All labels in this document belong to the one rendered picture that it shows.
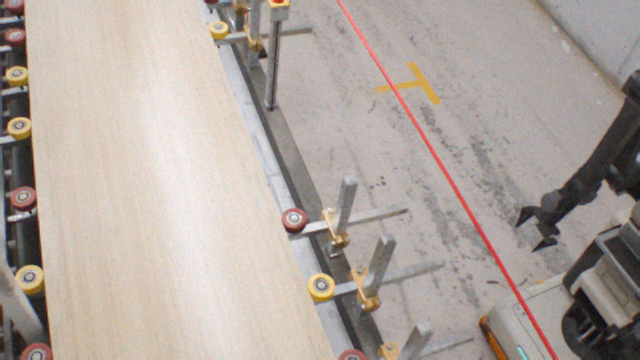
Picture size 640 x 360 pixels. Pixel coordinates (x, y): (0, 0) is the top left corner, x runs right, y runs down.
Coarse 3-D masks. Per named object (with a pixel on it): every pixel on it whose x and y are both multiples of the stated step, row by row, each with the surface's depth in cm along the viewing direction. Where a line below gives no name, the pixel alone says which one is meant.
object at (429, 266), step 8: (416, 264) 190; (424, 264) 190; (432, 264) 191; (440, 264) 191; (392, 272) 187; (400, 272) 187; (408, 272) 188; (416, 272) 188; (424, 272) 190; (384, 280) 185; (392, 280) 186; (400, 280) 188; (336, 288) 181; (344, 288) 182; (352, 288) 182; (336, 296) 181
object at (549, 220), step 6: (534, 210) 178; (540, 210) 180; (540, 216) 177; (546, 216) 175; (552, 216) 174; (558, 216) 173; (546, 222) 175; (552, 222) 175; (546, 228) 174; (552, 228) 176; (552, 234) 175; (558, 234) 177
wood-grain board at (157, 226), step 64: (64, 0) 247; (128, 0) 251; (192, 0) 256; (64, 64) 222; (128, 64) 226; (192, 64) 230; (64, 128) 202; (128, 128) 205; (192, 128) 208; (64, 192) 185; (128, 192) 188; (192, 192) 191; (256, 192) 194; (64, 256) 171; (128, 256) 174; (192, 256) 176; (256, 256) 179; (64, 320) 158; (128, 320) 161; (192, 320) 163; (256, 320) 166; (320, 320) 168
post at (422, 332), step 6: (420, 324) 147; (426, 324) 147; (414, 330) 149; (420, 330) 146; (426, 330) 146; (432, 330) 147; (414, 336) 150; (420, 336) 146; (426, 336) 147; (408, 342) 154; (414, 342) 151; (420, 342) 149; (426, 342) 151; (408, 348) 155; (414, 348) 152; (420, 348) 153; (402, 354) 160; (408, 354) 156; (414, 354) 155
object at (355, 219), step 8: (384, 208) 205; (392, 208) 206; (400, 208) 206; (352, 216) 201; (360, 216) 202; (368, 216) 202; (376, 216) 203; (384, 216) 205; (312, 224) 198; (320, 224) 198; (352, 224) 202; (360, 224) 203; (304, 232) 195; (312, 232) 197; (320, 232) 198
